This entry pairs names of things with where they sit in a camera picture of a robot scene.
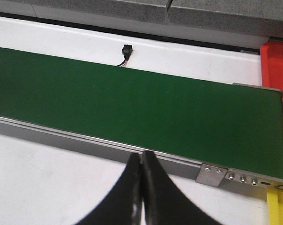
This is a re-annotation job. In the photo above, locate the green conveyor belt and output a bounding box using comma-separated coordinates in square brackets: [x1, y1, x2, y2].
[0, 48, 283, 179]

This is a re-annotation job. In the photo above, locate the yellow plastic tray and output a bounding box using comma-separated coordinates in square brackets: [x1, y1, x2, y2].
[267, 189, 283, 225]

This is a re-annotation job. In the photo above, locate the grey granite slab right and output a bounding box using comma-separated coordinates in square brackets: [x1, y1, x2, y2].
[168, 0, 283, 38]

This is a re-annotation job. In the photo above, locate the grey granite slab left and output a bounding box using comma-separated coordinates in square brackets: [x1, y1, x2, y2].
[0, 0, 171, 23]

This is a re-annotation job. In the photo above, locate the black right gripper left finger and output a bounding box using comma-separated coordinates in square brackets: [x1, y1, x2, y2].
[77, 153, 142, 225]

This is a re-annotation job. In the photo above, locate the red plastic tray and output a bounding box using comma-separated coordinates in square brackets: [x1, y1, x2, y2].
[260, 41, 283, 91]

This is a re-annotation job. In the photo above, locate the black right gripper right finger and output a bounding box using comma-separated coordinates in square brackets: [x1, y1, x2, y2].
[142, 151, 220, 225]

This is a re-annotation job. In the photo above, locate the aluminium conveyor frame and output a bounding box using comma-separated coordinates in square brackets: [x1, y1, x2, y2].
[0, 83, 283, 190]

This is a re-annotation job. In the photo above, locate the grey granite slab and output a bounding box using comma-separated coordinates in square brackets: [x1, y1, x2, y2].
[0, 0, 171, 23]
[168, 0, 283, 38]

